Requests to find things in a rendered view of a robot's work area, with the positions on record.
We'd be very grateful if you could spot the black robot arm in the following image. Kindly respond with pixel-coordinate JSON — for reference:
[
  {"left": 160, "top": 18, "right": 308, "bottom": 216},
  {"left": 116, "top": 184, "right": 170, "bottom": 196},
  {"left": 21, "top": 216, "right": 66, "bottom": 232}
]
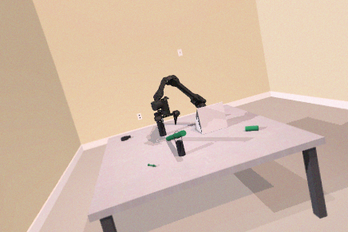
[{"left": 151, "top": 75, "right": 207, "bottom": 115}]

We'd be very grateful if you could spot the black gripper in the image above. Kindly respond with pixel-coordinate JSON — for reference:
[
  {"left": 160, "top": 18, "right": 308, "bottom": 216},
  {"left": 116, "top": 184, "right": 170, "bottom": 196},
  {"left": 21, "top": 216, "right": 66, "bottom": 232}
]
[{"left": 154, "top": 106, "right": 180, "bottom": 128}]

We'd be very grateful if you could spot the green cylinder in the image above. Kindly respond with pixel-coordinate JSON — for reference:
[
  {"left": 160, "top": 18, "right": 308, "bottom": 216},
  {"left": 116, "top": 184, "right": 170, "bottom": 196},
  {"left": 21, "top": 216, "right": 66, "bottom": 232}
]
[
  {"left": 166, "top": 130, "right": 186, "bottom": 141},
  {"left": 244, "top": 125, "right": 259, "bottom": 131}
]

